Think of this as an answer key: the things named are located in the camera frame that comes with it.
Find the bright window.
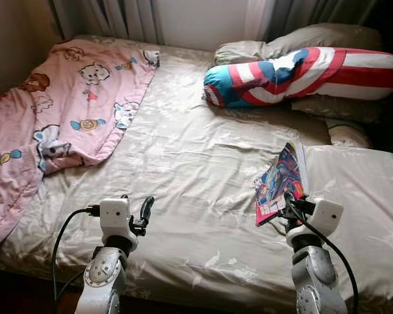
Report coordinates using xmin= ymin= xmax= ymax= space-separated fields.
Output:
xmin=154 ymin=0 xmax=259 ymax=52

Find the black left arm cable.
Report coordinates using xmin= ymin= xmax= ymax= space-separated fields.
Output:
xmin=51 ymin=205 xmax=102 ymax=314

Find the colourful manga book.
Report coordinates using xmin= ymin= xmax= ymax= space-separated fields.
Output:
xmin=254 ymin=142 xmax=310 ymax=227

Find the red white blue bolster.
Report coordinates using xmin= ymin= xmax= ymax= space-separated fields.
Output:
xmin=203 ymin=46 xmax=393 ymax=109

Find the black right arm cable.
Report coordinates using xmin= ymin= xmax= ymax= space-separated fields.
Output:
xmin=283 ymin=203 xmax=360 ymax=314

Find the small beige pillow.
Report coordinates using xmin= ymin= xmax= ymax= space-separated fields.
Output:
xmin=326 ymin=118 xmax=373 ymax=148

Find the large beige floral pillow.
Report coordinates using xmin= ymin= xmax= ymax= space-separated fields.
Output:
xmin=301 ymin=144 xmax=393 ymax=308

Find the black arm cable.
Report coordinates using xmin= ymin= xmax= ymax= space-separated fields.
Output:
xmin=283 ymin=203 xmax=360 ymax=314
xmin=51 ymin=205 xmax=102 ymax=314

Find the beige floral bed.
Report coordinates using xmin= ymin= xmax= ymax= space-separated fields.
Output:
xmin=0 ymin=34 xmax=393 ymax=313

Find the flat beige floral pillow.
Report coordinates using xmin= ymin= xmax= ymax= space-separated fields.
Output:
xmin=291 ymin=95 xmax=384 ymax=125

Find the plain beige pillow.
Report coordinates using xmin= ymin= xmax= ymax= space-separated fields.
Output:
xmin=214 ymin=23 xmax=385 ymax=66

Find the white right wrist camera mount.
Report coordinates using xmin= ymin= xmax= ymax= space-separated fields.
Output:
xmin=286 ymin=198 xmax=345 ymax=239

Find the pink cartoon print blanket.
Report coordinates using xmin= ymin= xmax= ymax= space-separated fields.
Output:
xmin=0 ymin=38 xmax=161 ymax=248

